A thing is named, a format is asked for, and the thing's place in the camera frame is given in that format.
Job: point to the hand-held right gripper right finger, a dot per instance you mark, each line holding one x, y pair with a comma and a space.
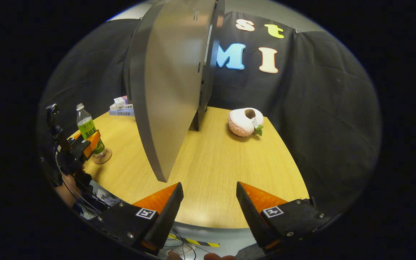
249, 216

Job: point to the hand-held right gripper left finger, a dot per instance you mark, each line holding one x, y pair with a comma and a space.
168, 216

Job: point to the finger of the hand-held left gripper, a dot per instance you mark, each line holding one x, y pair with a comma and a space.
75, 136
92, 141

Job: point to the green label plastic bottle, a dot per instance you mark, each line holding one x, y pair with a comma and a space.
85, 124

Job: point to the brown round coaster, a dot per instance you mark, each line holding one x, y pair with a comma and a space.
105, 158

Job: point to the grey cabinet door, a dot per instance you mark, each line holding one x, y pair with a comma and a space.
172, 90

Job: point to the yellow black floor tape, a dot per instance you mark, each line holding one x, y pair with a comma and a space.
197, 242

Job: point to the blue book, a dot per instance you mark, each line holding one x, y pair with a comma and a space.
121, 113

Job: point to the white book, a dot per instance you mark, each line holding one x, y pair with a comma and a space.
125, 107

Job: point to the small white box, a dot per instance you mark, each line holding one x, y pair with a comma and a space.
119, 102

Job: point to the white pink plush toy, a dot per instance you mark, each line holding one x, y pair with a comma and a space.
240, 124

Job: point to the black backdrop cloth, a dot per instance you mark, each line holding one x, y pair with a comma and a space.
320, 108

